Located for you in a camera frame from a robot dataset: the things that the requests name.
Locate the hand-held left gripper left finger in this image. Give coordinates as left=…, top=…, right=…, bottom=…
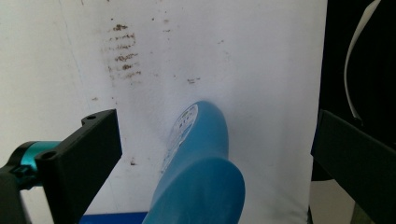
left=35, top=108, right=123, bottom=224

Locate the blue plastic bottle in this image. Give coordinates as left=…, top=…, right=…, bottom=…
left=142, top=100, right=247, bottom=224

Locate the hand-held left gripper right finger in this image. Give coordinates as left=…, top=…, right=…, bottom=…
left=310, top=109, right=396, bottom=224

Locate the white cable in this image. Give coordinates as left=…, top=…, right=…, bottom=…
left=343, top=0, right=383, bottom=121

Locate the blue flat object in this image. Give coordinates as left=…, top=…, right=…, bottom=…
left=78, top=211, right=149, bottom=224

